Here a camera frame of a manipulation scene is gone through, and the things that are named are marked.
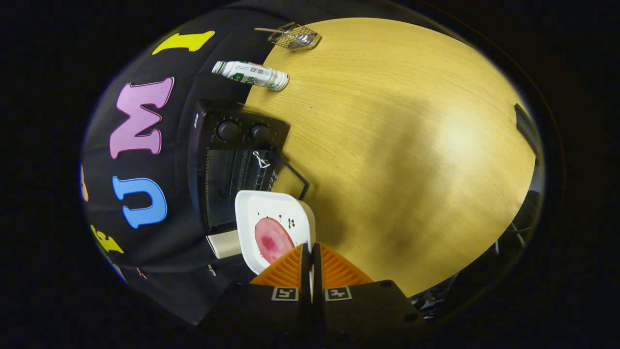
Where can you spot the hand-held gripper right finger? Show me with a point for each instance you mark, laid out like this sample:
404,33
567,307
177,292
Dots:
358,310

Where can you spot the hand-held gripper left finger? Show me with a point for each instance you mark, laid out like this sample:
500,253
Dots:
271,310

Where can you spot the pink ham slice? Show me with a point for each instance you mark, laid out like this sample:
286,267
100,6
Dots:
271,240

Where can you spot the white square plate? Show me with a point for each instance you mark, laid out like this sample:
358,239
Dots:
290,208

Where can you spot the black toaster oven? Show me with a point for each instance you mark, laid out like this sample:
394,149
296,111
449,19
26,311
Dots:
242,150

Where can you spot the white toaster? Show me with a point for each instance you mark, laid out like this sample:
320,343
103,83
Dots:
227,245

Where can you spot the white bottle green label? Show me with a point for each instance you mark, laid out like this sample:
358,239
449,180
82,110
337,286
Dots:
252,75

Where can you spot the black backdrop cloth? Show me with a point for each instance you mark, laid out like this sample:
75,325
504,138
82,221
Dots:
193,68

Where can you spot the wooden stick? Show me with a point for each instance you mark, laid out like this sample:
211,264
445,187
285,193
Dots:
266,30

